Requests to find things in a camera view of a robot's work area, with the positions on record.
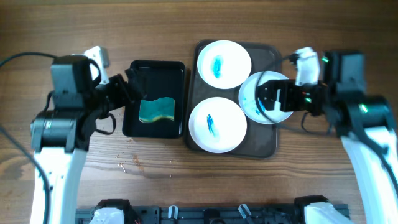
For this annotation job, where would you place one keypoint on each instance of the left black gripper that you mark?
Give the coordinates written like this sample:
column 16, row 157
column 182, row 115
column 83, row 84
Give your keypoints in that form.
column 117, row 82

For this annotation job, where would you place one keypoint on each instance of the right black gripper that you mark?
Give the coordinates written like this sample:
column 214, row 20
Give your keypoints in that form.
column 288, row 88

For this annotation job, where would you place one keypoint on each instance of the white plate stained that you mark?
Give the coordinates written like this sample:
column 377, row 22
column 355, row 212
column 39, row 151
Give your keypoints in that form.
column 224, row 64
column 217, row 125
column 247, row 102

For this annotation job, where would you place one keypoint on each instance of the green yellow sponge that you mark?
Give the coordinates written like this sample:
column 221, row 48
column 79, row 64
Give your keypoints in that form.
column 152, row 111

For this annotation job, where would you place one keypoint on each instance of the white plate bottom stained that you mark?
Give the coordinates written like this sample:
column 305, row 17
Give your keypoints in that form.
column 217, row 125

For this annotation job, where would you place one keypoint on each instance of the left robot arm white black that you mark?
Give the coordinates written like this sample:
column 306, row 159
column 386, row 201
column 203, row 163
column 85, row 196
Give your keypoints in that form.
column 61, row 136

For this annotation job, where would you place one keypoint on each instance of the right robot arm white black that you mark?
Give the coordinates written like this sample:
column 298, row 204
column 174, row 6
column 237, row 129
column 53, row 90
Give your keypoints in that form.
column 334, row 86

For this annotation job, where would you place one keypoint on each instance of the brown serving tray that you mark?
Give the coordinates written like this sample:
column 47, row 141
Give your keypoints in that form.
column 261, row 140

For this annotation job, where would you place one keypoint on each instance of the white plate top stained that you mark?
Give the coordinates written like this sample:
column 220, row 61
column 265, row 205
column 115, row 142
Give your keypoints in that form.
column 224, row 64

